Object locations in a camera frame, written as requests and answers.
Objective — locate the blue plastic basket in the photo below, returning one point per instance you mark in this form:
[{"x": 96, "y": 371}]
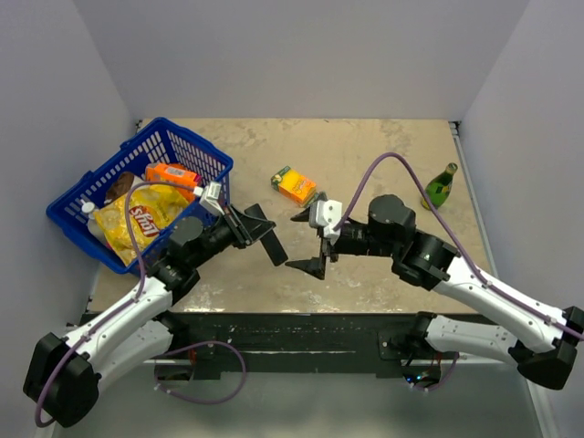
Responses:
[{"x": 160, "y": 141}]

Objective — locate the black remote control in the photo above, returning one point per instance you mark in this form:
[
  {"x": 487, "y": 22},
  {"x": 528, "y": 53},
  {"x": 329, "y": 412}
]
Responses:
[{"x": 274, "y": 249}]

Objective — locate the orange carton box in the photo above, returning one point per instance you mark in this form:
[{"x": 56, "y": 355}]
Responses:
[{"x": 174, "y": 173}]

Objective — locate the green glass bottle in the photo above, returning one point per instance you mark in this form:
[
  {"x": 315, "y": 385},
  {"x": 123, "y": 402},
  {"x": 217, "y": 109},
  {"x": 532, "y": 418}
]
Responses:
[{"x": 439, "y": 188}]

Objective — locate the brown white package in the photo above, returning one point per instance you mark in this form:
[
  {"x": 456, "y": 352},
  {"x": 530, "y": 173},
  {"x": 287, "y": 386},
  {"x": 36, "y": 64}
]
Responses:
[{"x": 121, "y": 186}]

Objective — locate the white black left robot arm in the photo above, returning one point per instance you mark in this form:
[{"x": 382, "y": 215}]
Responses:
[{"x": 67, "y": 373}]

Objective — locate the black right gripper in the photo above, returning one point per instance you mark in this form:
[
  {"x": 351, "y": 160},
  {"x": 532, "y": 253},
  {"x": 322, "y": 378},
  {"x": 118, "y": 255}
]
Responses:
[{"x": 315, "y": 265}]

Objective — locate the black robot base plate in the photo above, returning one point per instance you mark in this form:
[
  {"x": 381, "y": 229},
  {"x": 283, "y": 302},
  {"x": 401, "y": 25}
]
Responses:
[{"x": 213, "y": 344}]

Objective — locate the orange yellow battery pack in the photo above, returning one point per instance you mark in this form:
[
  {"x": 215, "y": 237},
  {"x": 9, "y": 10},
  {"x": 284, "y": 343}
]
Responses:
[{"x": 295, "y": 186}]

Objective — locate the yellow chips bag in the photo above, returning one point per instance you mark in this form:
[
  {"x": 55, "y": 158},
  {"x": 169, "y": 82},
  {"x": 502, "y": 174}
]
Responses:
[{"x": 151, "y": 209}]

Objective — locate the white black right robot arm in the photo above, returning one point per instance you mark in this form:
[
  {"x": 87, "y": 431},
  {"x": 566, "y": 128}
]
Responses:
[{"x": 540, "y": 341}]

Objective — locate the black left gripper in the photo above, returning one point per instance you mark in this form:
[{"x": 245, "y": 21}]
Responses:
[{"x": 245, "y": 229}]

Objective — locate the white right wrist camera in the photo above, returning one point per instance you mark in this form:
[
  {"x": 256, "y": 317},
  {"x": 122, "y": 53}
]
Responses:
[{"x": 324, "y": 216}]

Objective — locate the white plastic bottle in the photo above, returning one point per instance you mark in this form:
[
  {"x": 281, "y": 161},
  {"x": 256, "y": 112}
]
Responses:
[{"x": 89, "y": 209}]

